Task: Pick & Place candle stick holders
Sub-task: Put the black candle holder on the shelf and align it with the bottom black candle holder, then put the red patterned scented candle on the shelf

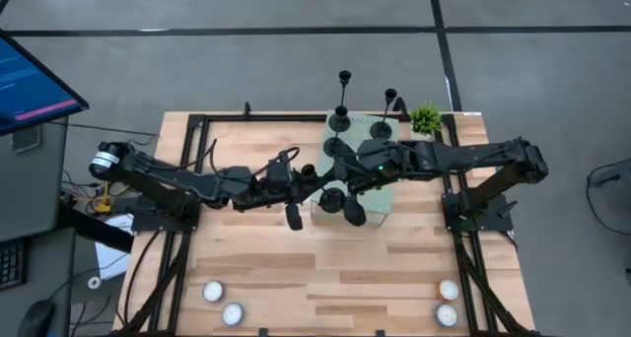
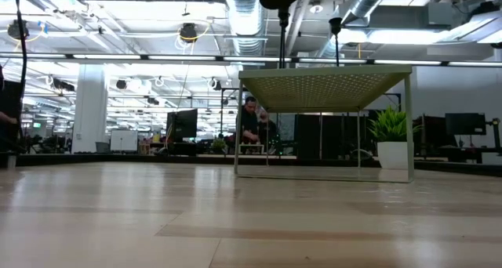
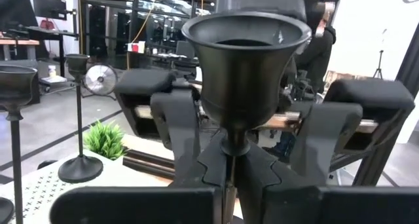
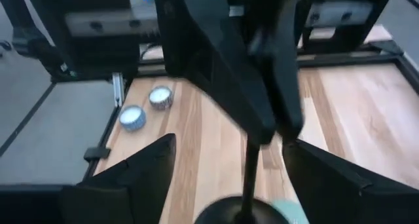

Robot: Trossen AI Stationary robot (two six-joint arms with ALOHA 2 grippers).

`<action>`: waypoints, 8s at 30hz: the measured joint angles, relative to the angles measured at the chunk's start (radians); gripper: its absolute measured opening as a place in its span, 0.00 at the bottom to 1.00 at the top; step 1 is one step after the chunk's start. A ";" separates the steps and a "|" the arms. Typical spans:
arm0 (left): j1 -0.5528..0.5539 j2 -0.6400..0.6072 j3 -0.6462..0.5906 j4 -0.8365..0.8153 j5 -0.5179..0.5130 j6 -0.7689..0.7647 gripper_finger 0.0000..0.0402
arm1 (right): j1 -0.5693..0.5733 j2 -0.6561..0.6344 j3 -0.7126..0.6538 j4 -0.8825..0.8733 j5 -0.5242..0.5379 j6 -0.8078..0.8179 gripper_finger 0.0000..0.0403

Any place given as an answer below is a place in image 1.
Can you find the black metal table frame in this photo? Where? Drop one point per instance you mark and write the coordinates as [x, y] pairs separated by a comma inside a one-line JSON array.
[[276, 117]]

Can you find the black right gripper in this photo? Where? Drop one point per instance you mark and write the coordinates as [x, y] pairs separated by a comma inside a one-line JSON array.
[[382, 157]]

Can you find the white tape roll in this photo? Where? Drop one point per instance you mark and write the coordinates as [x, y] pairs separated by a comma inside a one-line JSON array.
[[94, 282]]

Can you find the black keyboard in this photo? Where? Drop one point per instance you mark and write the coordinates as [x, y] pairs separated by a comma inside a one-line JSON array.
[[10, 263]]

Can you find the black computer mouse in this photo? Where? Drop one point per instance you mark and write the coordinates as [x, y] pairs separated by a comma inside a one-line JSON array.
[[37, 319]]

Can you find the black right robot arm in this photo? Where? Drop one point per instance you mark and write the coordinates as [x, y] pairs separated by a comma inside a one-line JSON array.
[[468, 155]]

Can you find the green plant in white pot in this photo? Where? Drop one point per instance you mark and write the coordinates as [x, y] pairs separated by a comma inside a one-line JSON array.
[[425, 120]]

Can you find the computer monitor with blue screen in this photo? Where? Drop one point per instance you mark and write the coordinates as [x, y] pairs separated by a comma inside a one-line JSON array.
[[29, 90]]

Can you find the black table support beam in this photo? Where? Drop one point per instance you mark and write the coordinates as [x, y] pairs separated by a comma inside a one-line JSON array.
[[93, 228]]

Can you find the green perforated metal shelf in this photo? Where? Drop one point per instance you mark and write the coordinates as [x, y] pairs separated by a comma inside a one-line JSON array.
[[362, 130]]

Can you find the white paper sheet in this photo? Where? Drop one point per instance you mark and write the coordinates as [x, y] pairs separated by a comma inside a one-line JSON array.
[[111, 258]]

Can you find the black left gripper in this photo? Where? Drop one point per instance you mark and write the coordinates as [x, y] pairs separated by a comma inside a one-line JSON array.
[[276, 191]]

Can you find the yellow clamp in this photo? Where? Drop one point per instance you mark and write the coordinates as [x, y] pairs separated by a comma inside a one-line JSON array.
[[104, 205]]

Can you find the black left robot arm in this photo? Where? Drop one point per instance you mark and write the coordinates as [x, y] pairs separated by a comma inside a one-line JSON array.
[[148, 177]]

